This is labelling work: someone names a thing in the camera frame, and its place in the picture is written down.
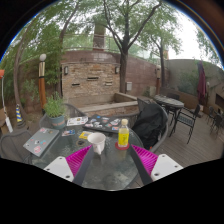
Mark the white ceramic mug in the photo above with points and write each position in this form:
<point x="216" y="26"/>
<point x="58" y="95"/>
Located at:
<point x="96" y="143"/>

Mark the yellow and blue striped cone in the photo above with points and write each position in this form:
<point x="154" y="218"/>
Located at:
<point x="19" y="114"/>

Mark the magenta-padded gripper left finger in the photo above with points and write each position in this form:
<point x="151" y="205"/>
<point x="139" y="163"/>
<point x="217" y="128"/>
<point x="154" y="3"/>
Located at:
<point x="78" y="161"/>

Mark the small yellow card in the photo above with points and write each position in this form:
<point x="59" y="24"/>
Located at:
<point x="85" y="135"/>

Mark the potted plant in teal pot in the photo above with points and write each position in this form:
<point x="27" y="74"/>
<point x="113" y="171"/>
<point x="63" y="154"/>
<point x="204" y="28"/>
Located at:
<point x="56" y="110"/>

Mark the grey laptop with stickers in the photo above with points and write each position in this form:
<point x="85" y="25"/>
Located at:
<point x="40" y="141"/>

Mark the round dark patio table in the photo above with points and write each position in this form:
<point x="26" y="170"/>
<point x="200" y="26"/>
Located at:
<point x="168" y="101"/>

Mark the closed maroon patio umbrella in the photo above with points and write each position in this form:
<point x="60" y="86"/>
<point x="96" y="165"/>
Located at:
<point x="201" y="83"/>

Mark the black metal chair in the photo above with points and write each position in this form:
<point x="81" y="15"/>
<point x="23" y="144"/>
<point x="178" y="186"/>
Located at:
<point x="186" y="120"/>
<point x="216" y="120"/>

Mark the black laptop with stickers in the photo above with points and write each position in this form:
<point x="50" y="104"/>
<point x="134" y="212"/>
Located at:
<point x="103" y="123"/>

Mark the yellow drink bottle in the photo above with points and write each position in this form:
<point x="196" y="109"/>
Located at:
<point x="123" y="136"/>

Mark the white sticker sheet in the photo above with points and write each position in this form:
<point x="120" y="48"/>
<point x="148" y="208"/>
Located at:
<point x="77" y="121"/>

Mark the wooden lamp post, globe light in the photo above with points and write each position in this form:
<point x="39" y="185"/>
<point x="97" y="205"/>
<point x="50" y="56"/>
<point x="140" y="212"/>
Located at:
<point x="42" y="86"/>

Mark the forked dark-trunk tree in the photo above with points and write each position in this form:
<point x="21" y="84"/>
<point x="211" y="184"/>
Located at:
<point x="124" y="73"/>

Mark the leaning thin-trunk tree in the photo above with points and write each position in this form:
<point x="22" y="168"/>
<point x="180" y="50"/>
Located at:
<point x="16" y="90"/>

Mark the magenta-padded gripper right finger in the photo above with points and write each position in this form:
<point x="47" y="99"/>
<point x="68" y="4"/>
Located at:
<point x="146" y="160"/>

